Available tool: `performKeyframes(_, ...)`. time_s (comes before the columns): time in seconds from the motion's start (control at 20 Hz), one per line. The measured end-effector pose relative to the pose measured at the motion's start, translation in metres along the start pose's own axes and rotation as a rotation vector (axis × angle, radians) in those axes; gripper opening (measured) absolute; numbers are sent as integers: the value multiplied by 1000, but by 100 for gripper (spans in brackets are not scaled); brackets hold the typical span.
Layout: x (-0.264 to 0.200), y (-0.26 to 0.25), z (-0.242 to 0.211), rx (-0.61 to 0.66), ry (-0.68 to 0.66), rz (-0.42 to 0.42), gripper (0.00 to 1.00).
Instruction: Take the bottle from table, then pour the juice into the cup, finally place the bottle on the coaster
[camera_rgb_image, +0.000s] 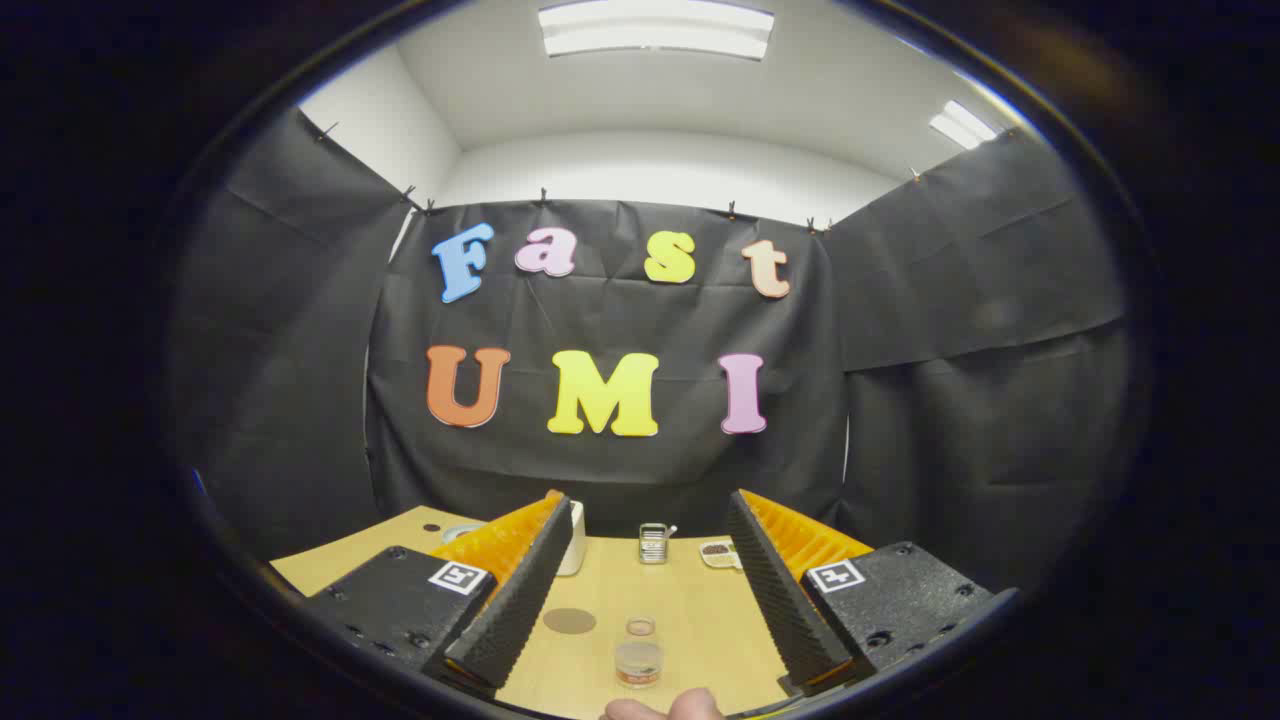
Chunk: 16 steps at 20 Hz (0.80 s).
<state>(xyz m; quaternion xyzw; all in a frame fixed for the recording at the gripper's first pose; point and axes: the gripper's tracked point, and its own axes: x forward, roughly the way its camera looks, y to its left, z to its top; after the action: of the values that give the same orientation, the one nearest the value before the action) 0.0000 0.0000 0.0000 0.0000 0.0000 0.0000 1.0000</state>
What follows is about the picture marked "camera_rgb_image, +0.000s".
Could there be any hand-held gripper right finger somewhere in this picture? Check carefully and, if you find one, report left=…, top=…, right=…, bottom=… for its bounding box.
left=727, top=489, right=1021, bottom=698

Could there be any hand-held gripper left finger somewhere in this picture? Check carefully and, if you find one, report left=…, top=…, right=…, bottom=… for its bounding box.
left=300, top=489, right=573, bottom=701

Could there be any clear plastic juice bottle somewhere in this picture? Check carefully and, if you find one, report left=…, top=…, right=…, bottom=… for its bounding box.
left=613, top=617, right=666, bottom=691

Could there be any wooden table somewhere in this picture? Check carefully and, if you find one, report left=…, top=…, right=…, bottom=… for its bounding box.
left=270, top=505, right=801, bottom=720

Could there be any ceiling light panel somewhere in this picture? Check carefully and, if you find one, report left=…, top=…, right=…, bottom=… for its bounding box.
left=928, top=100, right=1001, bottom=151
left=538, top=0, right=776, bottom=61

